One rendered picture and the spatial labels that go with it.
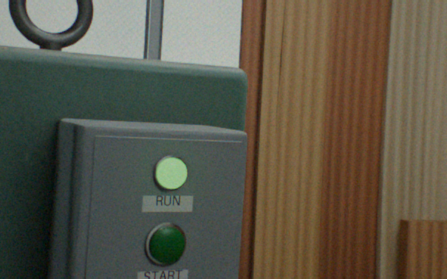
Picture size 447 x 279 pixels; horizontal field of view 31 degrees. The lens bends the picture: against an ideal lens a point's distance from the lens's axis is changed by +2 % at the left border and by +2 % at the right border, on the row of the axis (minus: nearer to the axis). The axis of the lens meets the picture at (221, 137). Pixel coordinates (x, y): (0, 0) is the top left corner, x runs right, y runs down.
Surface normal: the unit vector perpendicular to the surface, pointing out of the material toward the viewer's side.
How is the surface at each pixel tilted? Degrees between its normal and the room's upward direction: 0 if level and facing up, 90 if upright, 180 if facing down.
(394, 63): 86
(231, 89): 90
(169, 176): 91
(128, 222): 90
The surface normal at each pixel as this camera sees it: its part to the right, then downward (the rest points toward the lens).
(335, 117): 0.34, 0.02
